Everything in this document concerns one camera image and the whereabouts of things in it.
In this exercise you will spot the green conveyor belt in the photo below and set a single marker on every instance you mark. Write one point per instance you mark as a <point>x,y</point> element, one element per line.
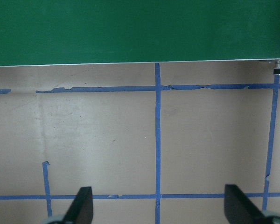
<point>130,30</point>

